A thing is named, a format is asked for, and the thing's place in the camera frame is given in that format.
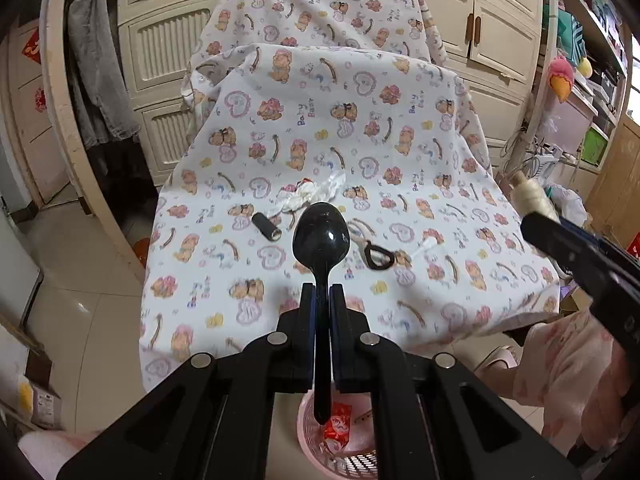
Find beige thread spool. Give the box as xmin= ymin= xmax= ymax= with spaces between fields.
xmin=510 ymin=170 xmax=560 ymax=222

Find red snack wrapper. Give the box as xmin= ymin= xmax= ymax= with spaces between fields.
xmin=322 ymin=402 xmax=352 ymax=455

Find white plastic tube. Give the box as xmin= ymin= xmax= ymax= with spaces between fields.
xmin=396 ymin=236 xmax=438 ymax=260

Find beige braided rope keyring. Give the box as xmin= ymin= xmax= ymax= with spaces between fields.
xmin=352 ymin=235 xmax=412 ymax=271

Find black thread spool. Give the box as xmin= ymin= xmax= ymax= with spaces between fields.
xmin=252 ymin=212 xmax=282 ymax=242

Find black plastic spoon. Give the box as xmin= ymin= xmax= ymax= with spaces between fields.
xmin=293 ymin=203 xmax=350 ymax=425

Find white tissue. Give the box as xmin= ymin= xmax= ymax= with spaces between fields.
xmin=269 ymin=170 xmax=346 ymax=216

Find pink plastic trash basket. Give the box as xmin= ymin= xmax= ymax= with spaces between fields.
xmin=296 ymin=390 xmax=378 ymax=479

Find pink slipper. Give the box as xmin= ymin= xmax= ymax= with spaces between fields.
xmin=474 ymin=346 xmax=518 ymax=377

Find pink pyjama leg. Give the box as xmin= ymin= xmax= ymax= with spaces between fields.
xmin=511 ymin=311 xmax=615 ymax=454

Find pink plush toy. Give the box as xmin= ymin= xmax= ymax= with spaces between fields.
xmin=548 ymin=56 xmax=575 ymax=103

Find cream wardrobe cabinet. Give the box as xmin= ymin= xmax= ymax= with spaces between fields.
xmin=117 ymin=0 xmax=542 ymax=184

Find bear print cloth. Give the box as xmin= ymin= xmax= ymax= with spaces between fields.
xmin=140 ymin=6 xmax=560 ymax=389

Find hanging grey clothes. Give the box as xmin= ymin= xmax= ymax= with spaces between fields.
xmin=66 ymin=0 xmax=140 ymax=150

